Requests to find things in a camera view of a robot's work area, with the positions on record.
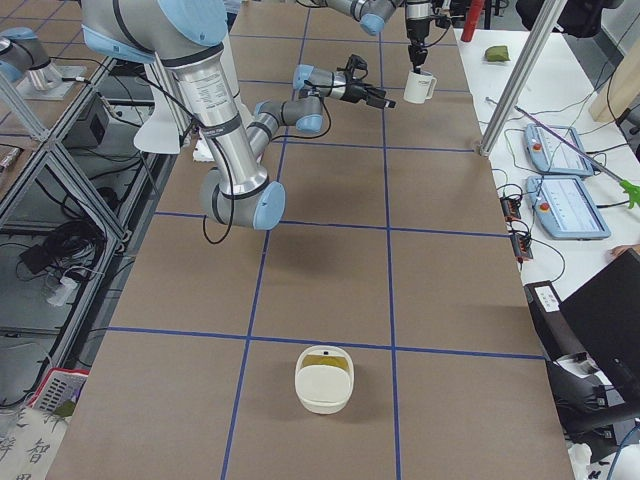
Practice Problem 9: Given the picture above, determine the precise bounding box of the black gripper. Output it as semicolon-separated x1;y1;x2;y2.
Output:
337;54;396;109
405;17;429;74

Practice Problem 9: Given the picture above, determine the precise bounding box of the white ribbed HOME mug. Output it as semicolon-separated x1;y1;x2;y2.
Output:
403;70;437;104

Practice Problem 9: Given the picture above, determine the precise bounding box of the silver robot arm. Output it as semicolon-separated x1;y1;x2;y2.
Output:
81;1;395;230
300;0;435;74

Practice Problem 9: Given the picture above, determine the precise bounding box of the red bottle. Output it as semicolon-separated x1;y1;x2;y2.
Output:
461;0;485;43

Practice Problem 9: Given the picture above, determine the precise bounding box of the green cloth lump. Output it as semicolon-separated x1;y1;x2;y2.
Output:
484;45;511;64

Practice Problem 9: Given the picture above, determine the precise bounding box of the upper teach pendant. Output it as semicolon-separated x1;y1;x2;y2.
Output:
524;123;594;177

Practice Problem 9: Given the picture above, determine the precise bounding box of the teach pendant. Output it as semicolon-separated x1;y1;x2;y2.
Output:
524;123;594;177
525;175;611;240

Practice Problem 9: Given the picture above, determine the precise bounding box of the lower teach pendant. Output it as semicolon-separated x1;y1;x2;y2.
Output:
525;175;611;240

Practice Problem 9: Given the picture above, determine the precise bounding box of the green tipped grabber stick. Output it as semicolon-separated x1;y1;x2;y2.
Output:
513;105;640;209

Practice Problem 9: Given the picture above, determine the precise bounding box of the cream plastic basket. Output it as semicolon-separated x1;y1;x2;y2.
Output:
294;345;355;415

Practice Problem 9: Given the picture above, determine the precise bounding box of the black office chair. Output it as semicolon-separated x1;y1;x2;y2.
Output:
548;249;639;440

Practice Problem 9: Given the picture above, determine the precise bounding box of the white storage crate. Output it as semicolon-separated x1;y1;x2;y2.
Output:
27;368;89;413

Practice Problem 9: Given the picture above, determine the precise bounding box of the aluminium frame post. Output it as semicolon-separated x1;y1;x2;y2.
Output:
478;0;566;157

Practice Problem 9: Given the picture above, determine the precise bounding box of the white camera stand base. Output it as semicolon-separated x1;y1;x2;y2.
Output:
193;136;217;163

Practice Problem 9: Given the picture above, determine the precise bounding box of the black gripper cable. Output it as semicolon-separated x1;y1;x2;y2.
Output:
144;74;241;246

